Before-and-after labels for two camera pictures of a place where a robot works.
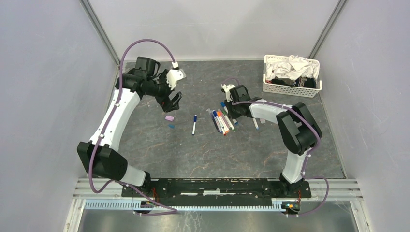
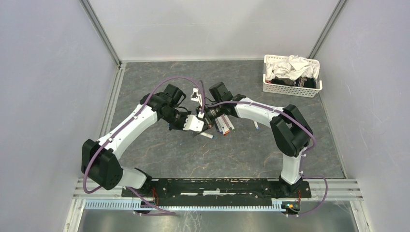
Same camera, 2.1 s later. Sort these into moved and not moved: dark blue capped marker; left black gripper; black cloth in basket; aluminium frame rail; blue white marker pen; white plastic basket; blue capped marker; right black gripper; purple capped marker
Moved: left black gripper; blue white marker pen; right black gripper
Not moved: blue capped marker; white plastic basket; dark blue capped marker; black cloth in basket; purple capped marker; aluminium frame rail
